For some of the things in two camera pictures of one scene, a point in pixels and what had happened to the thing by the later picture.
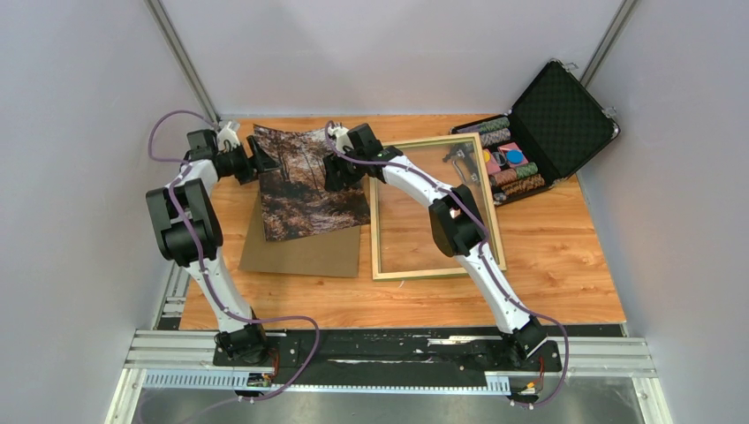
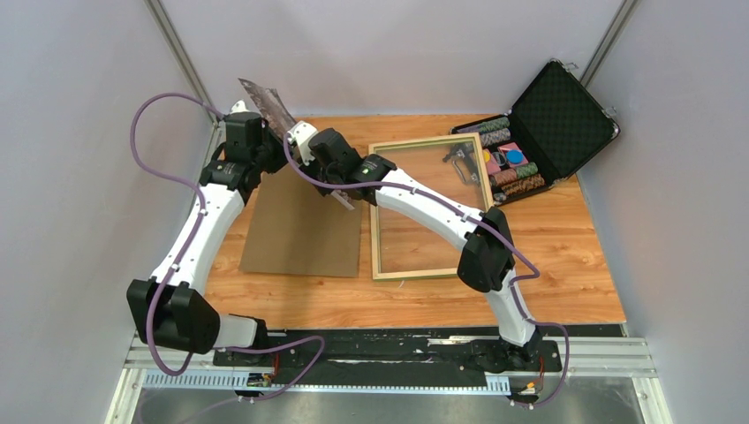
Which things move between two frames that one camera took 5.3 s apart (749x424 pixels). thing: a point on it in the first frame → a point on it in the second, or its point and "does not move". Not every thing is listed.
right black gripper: (335, 164) does not move
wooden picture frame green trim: (375, 205) does not move
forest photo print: (294, 199) → (274, 111)
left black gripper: (261, 162) does not move
